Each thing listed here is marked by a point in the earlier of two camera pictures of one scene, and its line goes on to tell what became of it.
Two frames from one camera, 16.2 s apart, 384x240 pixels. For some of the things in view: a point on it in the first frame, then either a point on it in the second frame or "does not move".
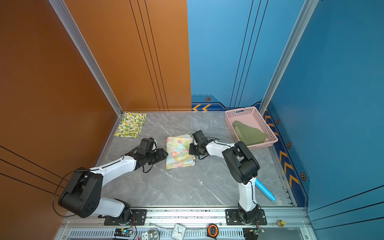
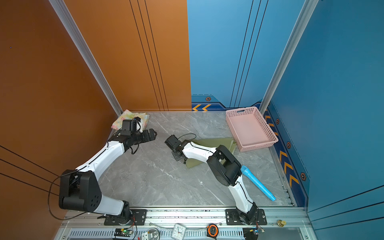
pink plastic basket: [248, 125] does not move
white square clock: [178, 231] does not move
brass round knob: [281, 223] does not move
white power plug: [146, 236] does not move
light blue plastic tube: [265, 190] does not move
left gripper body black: [155, 157] to [139, 138]
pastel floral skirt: [177, 153] to [127, 115]
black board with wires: [252, 233] does not move
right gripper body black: [194, 149] to [174, 153]
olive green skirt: [249, 135] to [229, 142]
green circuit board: [123, 232] does not move
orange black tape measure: [212, 231] does not move
